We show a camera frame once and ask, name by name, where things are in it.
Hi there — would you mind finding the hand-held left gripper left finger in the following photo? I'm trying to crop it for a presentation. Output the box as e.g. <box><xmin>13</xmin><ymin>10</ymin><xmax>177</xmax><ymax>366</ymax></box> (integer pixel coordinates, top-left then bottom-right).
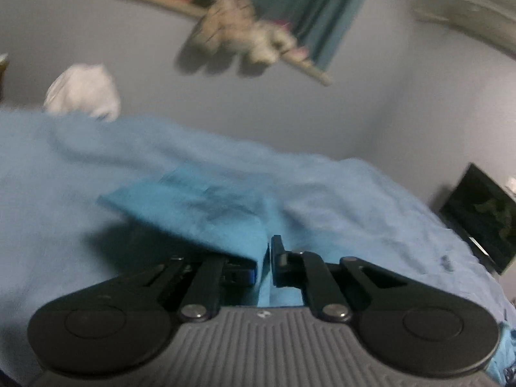
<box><xmin>117</xmin><ymin>252</ymin><xmax>259</xmax><ymax>323</ymax></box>

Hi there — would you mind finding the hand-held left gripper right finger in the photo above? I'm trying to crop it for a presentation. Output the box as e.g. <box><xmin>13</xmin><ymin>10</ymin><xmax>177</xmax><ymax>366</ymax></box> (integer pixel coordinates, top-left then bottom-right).
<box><xmin>270</xmin><ymin>234</ymin><xmax>409</xmax><ymax>323</ymax></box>

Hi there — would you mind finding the teal garment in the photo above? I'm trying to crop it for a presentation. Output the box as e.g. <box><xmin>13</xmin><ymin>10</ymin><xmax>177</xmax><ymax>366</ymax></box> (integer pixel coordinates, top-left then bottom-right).
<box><xmin>98</xmin><ymin>161</ymin><xmax>514</xmax><ymax>385</ymax></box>

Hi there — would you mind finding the light blue blanket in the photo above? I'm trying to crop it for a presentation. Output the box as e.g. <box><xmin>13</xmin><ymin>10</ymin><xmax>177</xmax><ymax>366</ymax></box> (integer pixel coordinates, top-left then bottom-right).
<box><xmin>0</xmin><ymin>111</ymin><xmax>516</xmax><ymax>387</ymax></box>

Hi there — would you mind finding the black flat screen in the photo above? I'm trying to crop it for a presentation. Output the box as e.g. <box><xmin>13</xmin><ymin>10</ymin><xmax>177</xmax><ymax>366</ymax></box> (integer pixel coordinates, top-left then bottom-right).
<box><xmin>439</xmin><ymin>163</ymin><xmax>516</xmax><ymax>275</ymax></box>

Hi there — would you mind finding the white pillow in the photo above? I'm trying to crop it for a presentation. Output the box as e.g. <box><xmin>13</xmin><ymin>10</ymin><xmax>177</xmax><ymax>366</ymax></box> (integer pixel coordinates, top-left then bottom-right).
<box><xmin>44</xmin><ymin>64</ymin><xmax>122</xmax><ymax>122</ymax></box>

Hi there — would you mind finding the grey plush toy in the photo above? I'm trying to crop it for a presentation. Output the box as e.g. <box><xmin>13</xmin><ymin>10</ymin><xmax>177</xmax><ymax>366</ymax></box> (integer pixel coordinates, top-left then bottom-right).
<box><xmin>189</xmin><ymin>0</ymin><xmax>309</xmax><ymax>65</ymax></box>

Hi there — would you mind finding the teal curtain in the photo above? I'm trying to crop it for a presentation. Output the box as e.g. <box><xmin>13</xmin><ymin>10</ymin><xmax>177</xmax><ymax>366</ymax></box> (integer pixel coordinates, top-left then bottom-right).
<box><xmin>153</xmin><ymin>0</ymin><xmax>383</xmax><ymax>71</ymax></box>

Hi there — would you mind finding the wooden window sill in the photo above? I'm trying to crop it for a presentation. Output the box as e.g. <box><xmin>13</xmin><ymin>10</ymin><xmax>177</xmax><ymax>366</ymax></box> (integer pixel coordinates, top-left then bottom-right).
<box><xmin>95</xmin><ymin>0</ymin><xmax>333</xmax><ymax>86</ymax></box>

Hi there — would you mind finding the tan object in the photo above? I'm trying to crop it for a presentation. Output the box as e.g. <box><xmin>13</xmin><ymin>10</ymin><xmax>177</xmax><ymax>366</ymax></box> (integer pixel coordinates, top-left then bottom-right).
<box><xmin>0</xmin><ymin>53</ymin><xmax>9</xmax><ymax>101</ymax></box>

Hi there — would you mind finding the white air conditioner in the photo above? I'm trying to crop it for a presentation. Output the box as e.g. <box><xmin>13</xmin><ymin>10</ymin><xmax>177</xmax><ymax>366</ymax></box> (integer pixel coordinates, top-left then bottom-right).
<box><xmin>415</xmin><ymin>0</ymin><xmax>516</xmax><ymax>59</ymax></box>

